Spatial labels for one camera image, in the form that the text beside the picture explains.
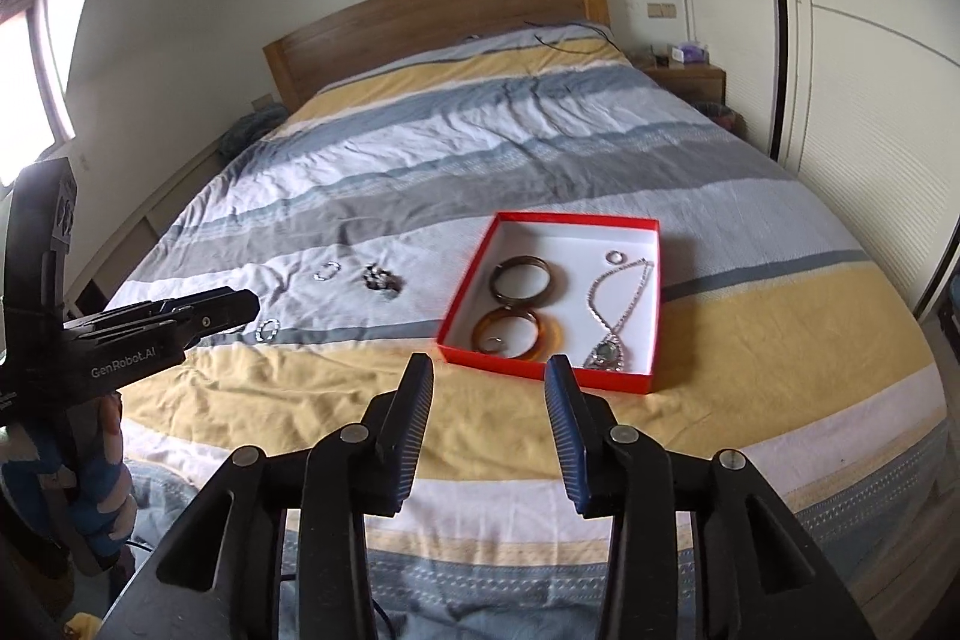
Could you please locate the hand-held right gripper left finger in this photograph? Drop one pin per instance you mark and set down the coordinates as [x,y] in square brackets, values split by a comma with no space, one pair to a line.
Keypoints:
[411,434]

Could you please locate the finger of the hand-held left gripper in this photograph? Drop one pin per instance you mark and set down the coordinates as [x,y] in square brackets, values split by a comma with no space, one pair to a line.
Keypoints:
[217,314]

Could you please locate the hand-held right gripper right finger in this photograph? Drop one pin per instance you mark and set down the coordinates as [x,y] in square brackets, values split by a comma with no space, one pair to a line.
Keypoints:
[562,437]

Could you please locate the amber bangle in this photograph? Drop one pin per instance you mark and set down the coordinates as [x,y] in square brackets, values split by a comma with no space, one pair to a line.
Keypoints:
[547,340]

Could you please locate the dark brown bangle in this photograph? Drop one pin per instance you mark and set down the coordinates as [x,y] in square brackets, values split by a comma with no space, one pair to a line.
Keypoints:
[499,291]

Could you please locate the red jewelry box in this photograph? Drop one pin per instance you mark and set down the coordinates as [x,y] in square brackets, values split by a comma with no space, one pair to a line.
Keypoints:
[577,235]

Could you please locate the person's left hand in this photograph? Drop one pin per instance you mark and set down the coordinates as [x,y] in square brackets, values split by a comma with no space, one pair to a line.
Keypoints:
[112,422]

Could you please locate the dark clothes pile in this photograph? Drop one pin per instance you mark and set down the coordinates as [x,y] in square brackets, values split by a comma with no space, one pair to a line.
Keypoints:
[251,130]

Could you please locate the window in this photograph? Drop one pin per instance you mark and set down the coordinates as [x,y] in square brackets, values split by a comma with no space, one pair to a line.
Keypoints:
[34,85]

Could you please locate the wooden headboard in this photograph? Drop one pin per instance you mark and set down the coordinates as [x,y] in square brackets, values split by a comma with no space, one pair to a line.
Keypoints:
[420,25]

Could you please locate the wooden nightstand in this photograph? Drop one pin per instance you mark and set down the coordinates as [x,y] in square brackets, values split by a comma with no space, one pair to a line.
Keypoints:
[686,81]

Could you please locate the purple tissue box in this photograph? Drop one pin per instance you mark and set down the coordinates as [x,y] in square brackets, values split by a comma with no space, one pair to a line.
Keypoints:
[690,54]

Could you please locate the white wardrobe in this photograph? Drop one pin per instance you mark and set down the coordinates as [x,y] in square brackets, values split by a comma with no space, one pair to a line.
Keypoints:
[847,48]

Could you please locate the beige wall socket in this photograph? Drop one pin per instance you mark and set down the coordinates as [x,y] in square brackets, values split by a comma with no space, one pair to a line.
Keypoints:
[661,10]
[262,101]

